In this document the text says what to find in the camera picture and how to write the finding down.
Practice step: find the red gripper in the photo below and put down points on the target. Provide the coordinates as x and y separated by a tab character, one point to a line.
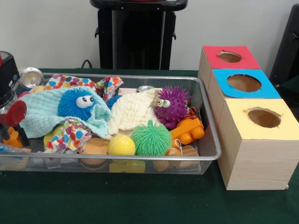
13	114

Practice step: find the small orange plastic toy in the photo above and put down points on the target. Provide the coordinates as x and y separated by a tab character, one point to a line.
13	139

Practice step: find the blue spiky rubber ball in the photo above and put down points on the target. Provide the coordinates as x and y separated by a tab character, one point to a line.
72	105
112	100

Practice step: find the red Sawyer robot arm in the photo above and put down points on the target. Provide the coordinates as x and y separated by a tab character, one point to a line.
7	77

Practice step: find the shallow clear mesh bin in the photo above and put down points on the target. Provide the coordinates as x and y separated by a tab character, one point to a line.
208	149

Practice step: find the wooden box with three holes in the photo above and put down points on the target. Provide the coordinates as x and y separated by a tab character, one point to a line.
261	154

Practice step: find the mint green cloth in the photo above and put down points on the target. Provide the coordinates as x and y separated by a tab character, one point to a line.
42	116

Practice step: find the small colourful dotted cloth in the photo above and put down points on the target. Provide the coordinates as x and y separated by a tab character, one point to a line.
70	135

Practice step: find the silver crushed can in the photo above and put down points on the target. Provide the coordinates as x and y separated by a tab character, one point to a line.
32	77

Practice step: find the large colourful dotted cloth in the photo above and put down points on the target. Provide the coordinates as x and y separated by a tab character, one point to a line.
63	81

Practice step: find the tan orange ball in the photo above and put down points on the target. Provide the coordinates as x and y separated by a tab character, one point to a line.
95	147

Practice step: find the yellow ball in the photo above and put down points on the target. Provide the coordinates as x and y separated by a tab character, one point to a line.
121	145

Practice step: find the cream white cloth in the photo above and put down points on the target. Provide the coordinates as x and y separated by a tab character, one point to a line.
133	112

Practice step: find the green spiky rubber ball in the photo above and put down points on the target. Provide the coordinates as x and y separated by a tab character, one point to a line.
151	138

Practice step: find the dark green table cloth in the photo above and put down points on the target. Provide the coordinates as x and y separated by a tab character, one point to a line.
140	200

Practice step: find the purple spiky ball with eyes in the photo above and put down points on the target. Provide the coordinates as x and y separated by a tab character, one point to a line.
174	107

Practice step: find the orange toy building block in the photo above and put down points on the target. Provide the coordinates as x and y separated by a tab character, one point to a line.
188	130

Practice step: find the black panel stand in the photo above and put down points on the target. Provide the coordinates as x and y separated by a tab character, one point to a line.
287	42

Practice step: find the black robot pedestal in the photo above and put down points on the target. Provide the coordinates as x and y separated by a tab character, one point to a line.
135	37

